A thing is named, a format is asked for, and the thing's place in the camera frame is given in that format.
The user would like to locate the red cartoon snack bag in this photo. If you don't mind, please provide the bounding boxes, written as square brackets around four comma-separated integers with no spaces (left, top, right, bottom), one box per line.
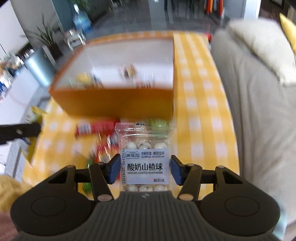
[94,132,119,163]

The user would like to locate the cream yellow snack bag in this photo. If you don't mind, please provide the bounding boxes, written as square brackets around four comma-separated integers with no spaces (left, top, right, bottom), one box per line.
[20,106,47,163]

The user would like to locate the red snack bar wrapper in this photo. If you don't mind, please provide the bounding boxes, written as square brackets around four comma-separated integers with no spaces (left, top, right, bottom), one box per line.
[75,119,119,137]

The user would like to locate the yogurt hawthorn ball packet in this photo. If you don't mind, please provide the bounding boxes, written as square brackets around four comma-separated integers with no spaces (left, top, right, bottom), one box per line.
[115,123,176,192]

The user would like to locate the green raisin packet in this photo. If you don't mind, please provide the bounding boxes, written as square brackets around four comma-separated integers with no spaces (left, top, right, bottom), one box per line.
[145,118,171,129]

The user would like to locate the green candy packet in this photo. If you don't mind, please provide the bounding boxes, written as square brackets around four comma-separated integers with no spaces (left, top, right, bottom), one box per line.
[82,158,95,194]

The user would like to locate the yellow checkered tablecloth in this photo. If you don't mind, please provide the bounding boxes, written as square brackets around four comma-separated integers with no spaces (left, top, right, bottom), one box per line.
[23,31,239,186]

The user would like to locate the grey trash bin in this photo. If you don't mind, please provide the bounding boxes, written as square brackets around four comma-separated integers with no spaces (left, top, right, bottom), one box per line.
[24,48,56,88]

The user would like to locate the grey sofa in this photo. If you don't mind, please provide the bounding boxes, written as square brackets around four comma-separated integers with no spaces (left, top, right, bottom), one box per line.
[211,29,295,240]

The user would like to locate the orange cardboard box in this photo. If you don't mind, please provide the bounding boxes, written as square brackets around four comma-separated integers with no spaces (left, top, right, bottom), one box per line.
[49,36,176,120]

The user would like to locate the potted green plant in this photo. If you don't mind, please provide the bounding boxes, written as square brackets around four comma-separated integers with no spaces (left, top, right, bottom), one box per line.
[20,12,63,60]

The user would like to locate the small white stool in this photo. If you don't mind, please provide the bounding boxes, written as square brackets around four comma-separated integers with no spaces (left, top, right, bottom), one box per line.
[64,29,86,51]

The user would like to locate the blue water jug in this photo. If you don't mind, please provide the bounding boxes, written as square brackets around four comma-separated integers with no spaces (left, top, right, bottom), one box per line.
[73,4,91,33]

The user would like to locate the white cushion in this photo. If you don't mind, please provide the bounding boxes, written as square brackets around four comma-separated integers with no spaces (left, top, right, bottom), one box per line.
[227,18,295,86]

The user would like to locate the orange red stools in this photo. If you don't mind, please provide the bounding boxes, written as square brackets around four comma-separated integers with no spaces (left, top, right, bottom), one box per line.
[204,0,224,18]

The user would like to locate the yellow cushion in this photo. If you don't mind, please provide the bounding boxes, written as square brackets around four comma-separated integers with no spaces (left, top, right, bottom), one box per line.
[279,13,296,54]

